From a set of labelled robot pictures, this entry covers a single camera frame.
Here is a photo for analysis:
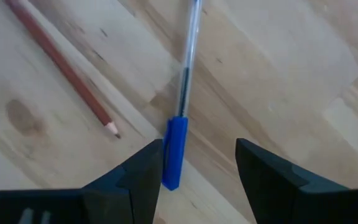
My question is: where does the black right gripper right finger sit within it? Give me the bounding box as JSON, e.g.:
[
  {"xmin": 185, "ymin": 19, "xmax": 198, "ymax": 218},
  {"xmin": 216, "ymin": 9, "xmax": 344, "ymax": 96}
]
[{"xmin": 235, "ymin": 138, "xmax": 358, "ymax": 224}]

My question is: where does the clear pen with blue cap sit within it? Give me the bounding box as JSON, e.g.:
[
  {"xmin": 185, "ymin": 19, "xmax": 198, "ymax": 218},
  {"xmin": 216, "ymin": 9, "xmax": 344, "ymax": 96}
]
[{"xmin": 161, "ymin": 0, "xmax": 203, "ymax": 192}]

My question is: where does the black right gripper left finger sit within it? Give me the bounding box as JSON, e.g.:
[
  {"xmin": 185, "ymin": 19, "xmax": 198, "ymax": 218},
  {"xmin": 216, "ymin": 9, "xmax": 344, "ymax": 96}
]
[{"xmin": 0, "ymin": 139, "xmax": 164, "ymax": 224}]

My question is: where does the reddish brown pencil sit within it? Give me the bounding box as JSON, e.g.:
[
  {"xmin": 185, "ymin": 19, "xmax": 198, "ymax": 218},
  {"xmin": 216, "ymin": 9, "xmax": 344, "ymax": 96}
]
[{"xmin": 4, "ymin": 0, "xmax": 122, "ymax": 139}]

